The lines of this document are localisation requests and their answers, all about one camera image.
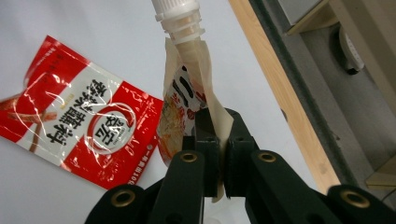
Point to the red and white seasoning packet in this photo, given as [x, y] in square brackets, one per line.
[84, 121]

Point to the beige spouted sauce pouch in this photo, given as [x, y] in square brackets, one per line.
[186, 77]

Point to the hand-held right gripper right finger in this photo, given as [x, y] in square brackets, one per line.
[239, 155]

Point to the white round object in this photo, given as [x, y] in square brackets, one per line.
[350, 49]

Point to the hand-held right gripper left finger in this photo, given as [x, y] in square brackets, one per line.
[204, 149]

